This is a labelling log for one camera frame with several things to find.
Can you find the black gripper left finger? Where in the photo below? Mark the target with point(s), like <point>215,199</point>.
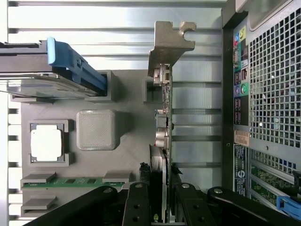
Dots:
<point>136,207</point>

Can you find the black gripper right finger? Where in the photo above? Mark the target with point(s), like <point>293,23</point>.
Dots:
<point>192,207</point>

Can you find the grey plastic parts rack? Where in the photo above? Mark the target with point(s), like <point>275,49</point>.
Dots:
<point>131,141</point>

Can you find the green RAM stick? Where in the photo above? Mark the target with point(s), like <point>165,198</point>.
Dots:
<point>70,182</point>

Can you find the blue card retention latch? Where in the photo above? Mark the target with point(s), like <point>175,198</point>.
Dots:
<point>284,206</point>

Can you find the silver CPU chip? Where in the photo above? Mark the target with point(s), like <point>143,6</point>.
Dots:
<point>47,143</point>

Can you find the open grey PC case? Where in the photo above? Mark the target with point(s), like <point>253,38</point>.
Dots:
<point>270,70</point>

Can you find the hard disk in blue caddy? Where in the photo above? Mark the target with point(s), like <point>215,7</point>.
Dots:
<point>23,82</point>

